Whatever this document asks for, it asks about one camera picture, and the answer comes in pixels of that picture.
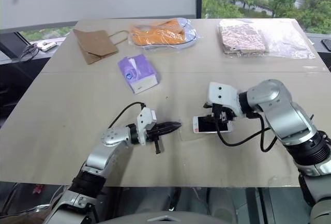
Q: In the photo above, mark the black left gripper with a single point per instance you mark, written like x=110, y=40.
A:
x=152, y=134

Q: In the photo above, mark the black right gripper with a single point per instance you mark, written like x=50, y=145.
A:
x=222, y=112

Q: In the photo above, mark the white smartphone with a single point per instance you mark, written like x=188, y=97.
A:
x=204, y=127

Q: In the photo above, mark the clear phone case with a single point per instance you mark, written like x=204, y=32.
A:
x=187, y=137

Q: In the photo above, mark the purple tissue box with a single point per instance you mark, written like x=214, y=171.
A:
x=138, y=72

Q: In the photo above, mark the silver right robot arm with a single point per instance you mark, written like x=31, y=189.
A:
x=292, y=125

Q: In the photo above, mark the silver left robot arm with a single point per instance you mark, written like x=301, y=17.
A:
x=101, y=154

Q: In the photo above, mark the beige patterned packet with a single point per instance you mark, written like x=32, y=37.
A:
x=240, y=37

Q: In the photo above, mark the grey robot torso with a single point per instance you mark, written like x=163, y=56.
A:
x=165, y=218

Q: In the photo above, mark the orange item in plastic bag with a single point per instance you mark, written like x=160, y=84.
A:
x=190, y=33

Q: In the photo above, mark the clear plastic bag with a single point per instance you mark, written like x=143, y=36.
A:
x=289, y=40

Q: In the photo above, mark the brown paper bag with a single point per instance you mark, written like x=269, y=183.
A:
x=94, y=44

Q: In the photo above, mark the white power strip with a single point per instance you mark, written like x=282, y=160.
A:
x=48, y=46

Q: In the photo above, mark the dark side cabinet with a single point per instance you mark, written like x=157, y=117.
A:
x=18, y=76

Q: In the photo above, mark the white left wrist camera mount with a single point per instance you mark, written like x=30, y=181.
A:
x=146, y=123

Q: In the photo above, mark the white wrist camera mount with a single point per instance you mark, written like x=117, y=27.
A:
x=146, y=123
x=225, y=94

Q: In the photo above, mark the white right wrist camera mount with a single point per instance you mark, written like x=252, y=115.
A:
x=225, y=94

